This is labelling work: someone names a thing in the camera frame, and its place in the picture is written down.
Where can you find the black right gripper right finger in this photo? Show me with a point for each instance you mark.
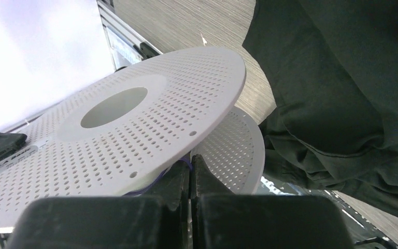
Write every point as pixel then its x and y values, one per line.
pixel 222 219

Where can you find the black cloth garment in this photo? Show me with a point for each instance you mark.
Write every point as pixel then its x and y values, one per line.
pixel 333 70

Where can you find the white perforated cable spool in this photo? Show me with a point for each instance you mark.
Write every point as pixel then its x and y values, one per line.
pixel 121 133

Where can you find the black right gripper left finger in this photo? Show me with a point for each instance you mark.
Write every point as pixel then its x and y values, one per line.
pixel 156 219

